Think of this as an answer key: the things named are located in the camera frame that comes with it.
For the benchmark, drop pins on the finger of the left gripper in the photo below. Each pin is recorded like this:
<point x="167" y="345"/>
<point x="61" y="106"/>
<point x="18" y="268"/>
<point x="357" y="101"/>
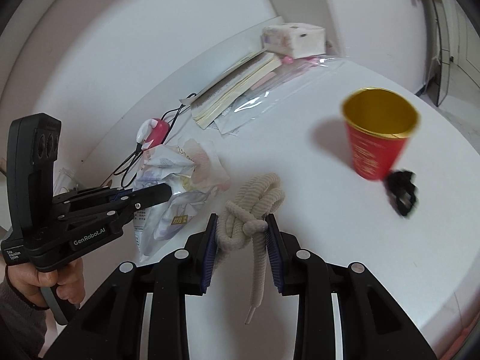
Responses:
<point x="93" y="192"/>
<point x="137" y="199"/>

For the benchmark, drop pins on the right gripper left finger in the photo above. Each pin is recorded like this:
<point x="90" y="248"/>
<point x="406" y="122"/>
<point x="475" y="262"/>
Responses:
<point x="110" y="324"/>

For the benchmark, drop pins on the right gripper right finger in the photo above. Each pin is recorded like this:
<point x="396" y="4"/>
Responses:
<point x="373" y="324"/>

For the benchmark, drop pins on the white plastic bag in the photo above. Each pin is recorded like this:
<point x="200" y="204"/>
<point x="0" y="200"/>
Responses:
<point x="194" y="173"/>

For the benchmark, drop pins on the grey sleeved left forearm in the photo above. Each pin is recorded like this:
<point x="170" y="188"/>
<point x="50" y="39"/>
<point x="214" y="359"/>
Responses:
<point x="27" y="322"/>

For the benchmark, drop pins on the person's left hand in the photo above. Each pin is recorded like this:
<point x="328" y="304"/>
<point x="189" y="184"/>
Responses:
<point x="69" y="282"/>

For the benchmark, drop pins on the clear acrylic organizer box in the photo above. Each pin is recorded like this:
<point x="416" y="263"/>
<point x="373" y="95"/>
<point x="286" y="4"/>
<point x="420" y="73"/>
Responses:
<point x="65" y="182"/>

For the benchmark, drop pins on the pink white charger device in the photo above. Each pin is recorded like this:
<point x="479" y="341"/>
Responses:
<point x="151" y="134"/>

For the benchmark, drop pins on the black hair scrunchie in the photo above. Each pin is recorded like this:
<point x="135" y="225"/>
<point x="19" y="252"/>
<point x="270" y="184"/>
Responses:
<point x="401" y="191"/>

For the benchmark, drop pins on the red paper cup gold inside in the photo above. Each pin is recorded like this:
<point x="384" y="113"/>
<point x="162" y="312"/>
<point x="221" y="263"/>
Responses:
<point x="379" y="124"/>

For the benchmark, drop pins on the clear plastic document sleeve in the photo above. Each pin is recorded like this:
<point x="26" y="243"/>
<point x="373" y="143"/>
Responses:
<point x="288" y="79"/>

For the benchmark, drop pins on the tissue pack floral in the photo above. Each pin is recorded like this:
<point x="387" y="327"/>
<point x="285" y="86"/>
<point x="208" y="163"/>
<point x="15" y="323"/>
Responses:
<point x="296" y="40"/>

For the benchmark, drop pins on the black framed standing mirror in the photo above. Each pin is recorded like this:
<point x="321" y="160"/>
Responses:
<point x="439" y="57"/>

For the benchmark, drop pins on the white door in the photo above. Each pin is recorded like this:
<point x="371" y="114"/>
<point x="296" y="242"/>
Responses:
<point x="465" y="41"/>

